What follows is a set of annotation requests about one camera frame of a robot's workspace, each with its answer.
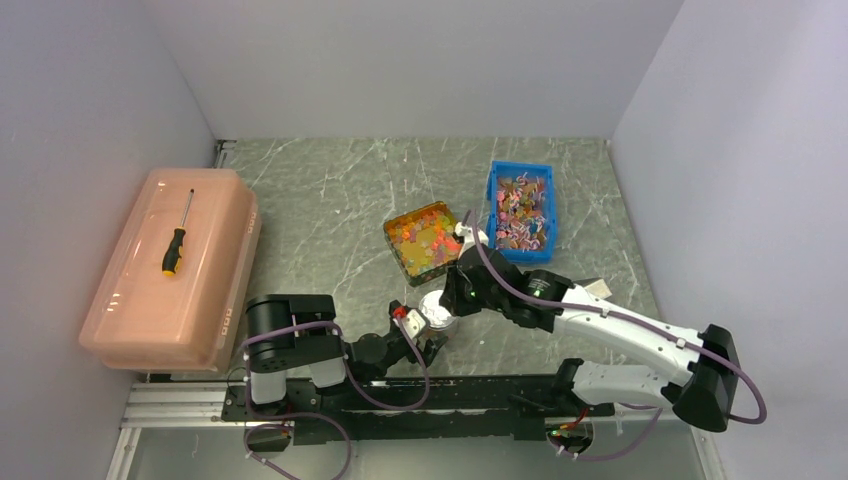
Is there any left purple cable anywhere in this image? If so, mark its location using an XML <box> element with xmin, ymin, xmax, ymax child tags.
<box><xmin>241</xmin><ymin>316</ymin><xmax>432</xmax><ymax>480</ymax></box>

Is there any blue bin of lollipops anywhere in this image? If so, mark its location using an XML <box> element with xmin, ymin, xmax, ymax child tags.
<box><xmin>485</xmin><ymin>160</ymin><xmax>558</xmax><ymax>265</ymax></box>

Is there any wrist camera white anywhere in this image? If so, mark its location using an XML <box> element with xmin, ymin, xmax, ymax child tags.
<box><xmin>389</xmin><ymin>301</ymin><xmax>429</xmax><ymax>339</ymax></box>
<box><xmin>454</xmin><ymin>222</ymin><xmax>489</xmax><ymax>257</ymax></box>

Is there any candy tin with gummies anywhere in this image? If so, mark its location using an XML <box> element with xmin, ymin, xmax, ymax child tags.
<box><xmin>382</xmin><ymin>201</ymin><xmax>461</xmax><ymax>287</ymax></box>

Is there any yellow black screwdriver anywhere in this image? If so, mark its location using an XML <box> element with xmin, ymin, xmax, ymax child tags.
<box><xmin>161</xmin><ymin>189</ymin><xmax>195</xmax><ymax>276</ymax></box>

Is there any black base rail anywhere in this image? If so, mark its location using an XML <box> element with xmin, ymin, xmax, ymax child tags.
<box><xmin>122</xmin><ymin>374</ymin><xmax>617</xmax><ymax>452</ymax></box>

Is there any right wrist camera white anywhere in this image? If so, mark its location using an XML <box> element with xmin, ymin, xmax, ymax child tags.
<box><xmin>454</xmin><ymin>222</ymin><xmax>489</xmax><ymax>257</ymax></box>

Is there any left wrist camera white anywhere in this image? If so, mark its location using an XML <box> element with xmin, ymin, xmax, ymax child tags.
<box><xmin>389</xmin><ymin>301</ymin><xmax>429</xmax><ymax>339</ymax></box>

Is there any clear plastic cup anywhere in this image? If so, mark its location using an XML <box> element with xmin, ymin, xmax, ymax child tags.
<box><xmin>424</xmin><ymin>317</ymin><xmax>459</xmax><ymax>341</ymax></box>

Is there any clear round lid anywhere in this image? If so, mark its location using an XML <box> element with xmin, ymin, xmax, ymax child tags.
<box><xmin>418</xmin><ymin>289</ymin><xmax>456</xmax><ymax>323</ymax></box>

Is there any metal scoop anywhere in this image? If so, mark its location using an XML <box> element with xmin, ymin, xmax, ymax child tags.
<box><xmin>575</xmin><ymin>278</ymin><xmax>612</xmax><ymax>300</ymax></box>

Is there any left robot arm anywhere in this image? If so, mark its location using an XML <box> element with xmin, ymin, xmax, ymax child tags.
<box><xmin>241</xmin><ymin>294</ymin><xmax>449</xmax><ymax>420</ymax></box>

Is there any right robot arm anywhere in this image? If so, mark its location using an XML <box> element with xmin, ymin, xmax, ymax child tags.
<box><xmin>440</xmin><ymin>247</ymin><xmax>741</xmax><ymax>433</ymax></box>

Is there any pink plastic storage box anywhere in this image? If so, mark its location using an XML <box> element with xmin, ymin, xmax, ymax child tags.
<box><xmin>78</xmin><ymin>168</ymin><xmax>262</xmax><ymax>373</ymax></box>

